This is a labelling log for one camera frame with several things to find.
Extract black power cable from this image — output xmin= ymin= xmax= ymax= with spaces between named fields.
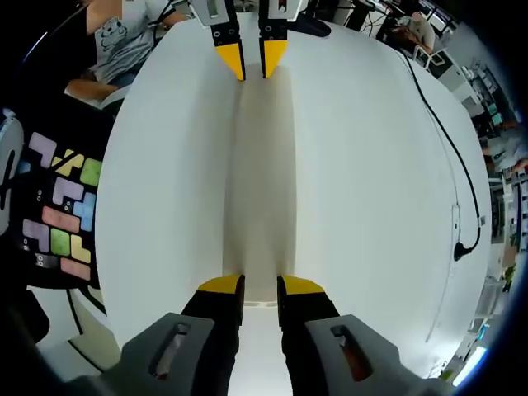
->
xmin=402 ymin=52 xmax=484 ymax=262

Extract black laptop stand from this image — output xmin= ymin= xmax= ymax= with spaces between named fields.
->
xmin=295 ymin=11 xmax=332 ymax=39

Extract white chair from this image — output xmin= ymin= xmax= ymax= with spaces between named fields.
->
xmin=413 ymin=45 xmax=450 ymax=70

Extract beige cutlery case lid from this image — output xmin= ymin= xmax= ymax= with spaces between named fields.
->
xmin=224 ymin=76 xmax=298 ymax=304

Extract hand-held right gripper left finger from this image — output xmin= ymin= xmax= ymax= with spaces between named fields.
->
xmin=64 ymin=274 xmax=247 ymax=396

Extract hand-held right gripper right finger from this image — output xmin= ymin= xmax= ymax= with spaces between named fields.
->
xmin=276 ymin=274 xmax=455 ymax=396

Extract white chest device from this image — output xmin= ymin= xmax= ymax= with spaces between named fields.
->
xmin=0 ymin=117 xmax=25 ymax=237

